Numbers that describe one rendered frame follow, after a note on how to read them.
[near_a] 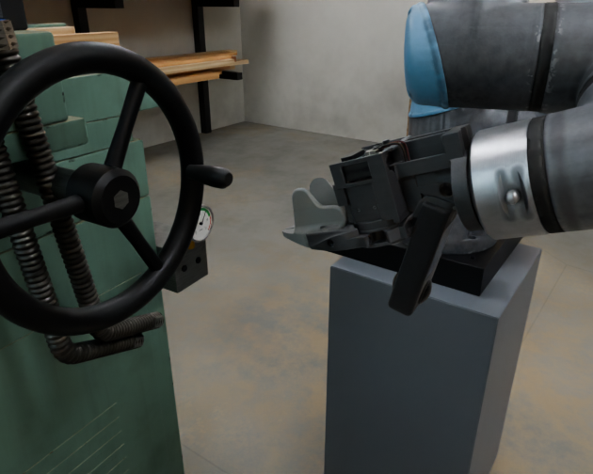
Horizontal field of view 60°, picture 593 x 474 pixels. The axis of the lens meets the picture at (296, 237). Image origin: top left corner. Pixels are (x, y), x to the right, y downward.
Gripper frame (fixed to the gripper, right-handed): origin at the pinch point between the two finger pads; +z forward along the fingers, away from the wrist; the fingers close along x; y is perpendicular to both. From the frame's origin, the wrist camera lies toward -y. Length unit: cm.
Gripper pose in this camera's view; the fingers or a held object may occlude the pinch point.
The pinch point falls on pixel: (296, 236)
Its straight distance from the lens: 55.0
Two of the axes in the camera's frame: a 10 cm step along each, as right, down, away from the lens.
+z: -7.9, 1.1, 6.0
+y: -3.0, -9.2, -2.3
